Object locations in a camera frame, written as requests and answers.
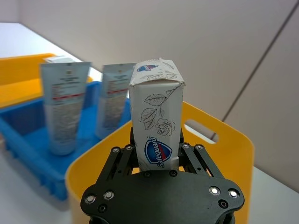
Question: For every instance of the white soap box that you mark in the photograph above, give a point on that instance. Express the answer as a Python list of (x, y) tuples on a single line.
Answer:
[(155, 112)]

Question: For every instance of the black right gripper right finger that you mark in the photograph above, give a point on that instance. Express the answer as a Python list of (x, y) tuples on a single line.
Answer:
[(198, 161)]

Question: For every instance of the blue plastic tray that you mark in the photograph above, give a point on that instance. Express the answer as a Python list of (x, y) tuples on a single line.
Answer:
[(30, 149)]

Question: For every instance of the small white box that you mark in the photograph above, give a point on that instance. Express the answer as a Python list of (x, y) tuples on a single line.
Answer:
[(58, 59)]

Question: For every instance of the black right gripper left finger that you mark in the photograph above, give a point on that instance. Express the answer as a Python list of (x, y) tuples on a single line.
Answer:
[(116, 163)]

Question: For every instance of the white and grey cream tube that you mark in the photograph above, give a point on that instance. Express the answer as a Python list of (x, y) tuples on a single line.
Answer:
[(64, 107), (113, 102)]

